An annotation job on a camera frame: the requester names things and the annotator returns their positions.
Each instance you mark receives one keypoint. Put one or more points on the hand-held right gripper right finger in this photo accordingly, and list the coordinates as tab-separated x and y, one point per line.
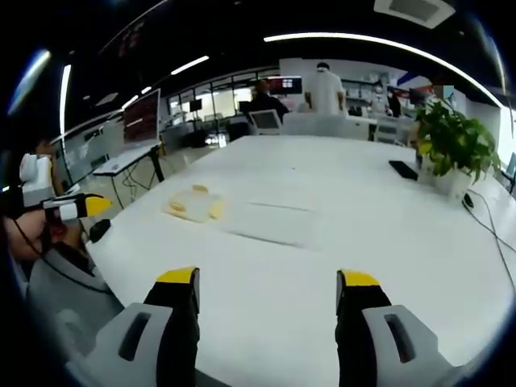
363	322

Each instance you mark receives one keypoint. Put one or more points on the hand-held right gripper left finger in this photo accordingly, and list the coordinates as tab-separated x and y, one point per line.
161	322

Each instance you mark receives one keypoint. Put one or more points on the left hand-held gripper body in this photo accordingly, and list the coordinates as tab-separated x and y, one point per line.
37	179

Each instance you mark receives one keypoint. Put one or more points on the translucent yellow plastic buckle part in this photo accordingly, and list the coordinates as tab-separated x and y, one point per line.
209	205
177	205

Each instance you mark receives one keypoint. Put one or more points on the black table clamp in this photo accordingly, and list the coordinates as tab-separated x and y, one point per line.
98	230

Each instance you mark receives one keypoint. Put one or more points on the white side desk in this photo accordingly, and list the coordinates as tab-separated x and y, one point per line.
121	161

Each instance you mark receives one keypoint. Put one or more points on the grey chair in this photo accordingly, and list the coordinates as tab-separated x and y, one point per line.
68	290

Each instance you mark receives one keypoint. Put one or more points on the ceiling light strip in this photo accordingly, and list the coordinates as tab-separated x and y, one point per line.
64	96
189	65

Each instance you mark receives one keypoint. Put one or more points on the large display screen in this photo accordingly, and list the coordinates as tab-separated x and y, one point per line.
141	119

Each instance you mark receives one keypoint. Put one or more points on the white flat sheet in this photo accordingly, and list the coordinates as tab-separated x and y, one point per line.
270	223

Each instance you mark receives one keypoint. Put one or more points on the black phone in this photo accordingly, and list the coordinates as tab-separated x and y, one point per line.
403	170

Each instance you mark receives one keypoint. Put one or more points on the white monitor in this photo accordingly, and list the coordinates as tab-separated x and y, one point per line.
266	122

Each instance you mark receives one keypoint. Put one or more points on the white counter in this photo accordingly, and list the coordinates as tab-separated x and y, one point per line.
326	126

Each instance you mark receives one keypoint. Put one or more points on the green potted plant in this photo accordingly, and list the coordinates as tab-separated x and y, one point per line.
451	141

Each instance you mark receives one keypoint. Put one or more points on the long curved ceiling light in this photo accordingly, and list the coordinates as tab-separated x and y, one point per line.
383	42

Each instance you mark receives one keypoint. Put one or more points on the ceiling air vent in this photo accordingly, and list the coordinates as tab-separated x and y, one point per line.
413	11

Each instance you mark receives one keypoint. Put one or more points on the red wall screen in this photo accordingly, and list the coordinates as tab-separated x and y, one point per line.
287	84

